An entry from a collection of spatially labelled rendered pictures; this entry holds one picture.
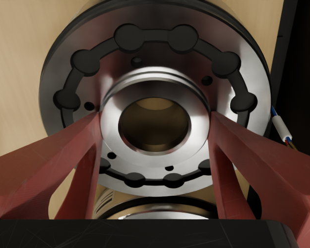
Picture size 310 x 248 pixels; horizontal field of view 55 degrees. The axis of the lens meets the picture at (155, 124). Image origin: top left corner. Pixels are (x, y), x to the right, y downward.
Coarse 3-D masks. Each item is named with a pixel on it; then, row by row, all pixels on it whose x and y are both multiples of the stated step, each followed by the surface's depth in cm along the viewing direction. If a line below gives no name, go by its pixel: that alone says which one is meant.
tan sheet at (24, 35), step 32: (0, 0) 13; (32, 0) 13; (64, 0) 13; (224, 0) 13; (256, 0) 13; (0, 32) 14; (32, 32) 14; (256, 32) 14; (0, 64) 15; (32, 64) 15; (0, 96) 16; (32, 96) 16; (0, 128) 17; (32, 128) 17; (64, 192) 21; (96, 192) 21
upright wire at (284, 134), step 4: (272, 108) 14; (272, 112) 14; (276, 112) 14; (272, 116) 14; (276, 116) 13; (272, 120) 13; (276, 120) 13; (280, 120) 13; (276, 124) 13; (280, 124) 13; (284, 124) 13; (276, 128) 13; (280, 128) 13; (284, 128) 12; (280, 132) 12; (284, 132) 12; (288, 132) 12; (280, 136) 12; (284, 136) 12; (288, 136) 12; (284, 140) 12; (288, 140) 12; (288, 144) 12; (292, 144) 12; (296, 148) 12
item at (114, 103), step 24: (144, 72) 12; (168, 72) 12; (120, 96) 12; (144, 96) 12; (168, 96) 12; (192, 96) 12; (120, 120) 13; (192, 120) 12; (120, 144) 13; (144, 144) 14; (168, 144) 14; (192, 144) 13
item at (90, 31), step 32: (128, 0) 11; (160, 0) 10; (96, 32) 11; (128, 32) 11; (160, 32) 11; (192, 32) 11; (224, 32) 11; (64, 64) 12; (96, 64) 12; (128, 64) 12; (160, 64) 12; (192, 64) 12; (224, 64) 12; (256, 64) 11; (64, 96) 13; (96, 96) 12; (224, 96) 12; (256, 96) 12; (256, 128) 13; (192, 160) 14; (128, 192) 16; (160, 192) 16
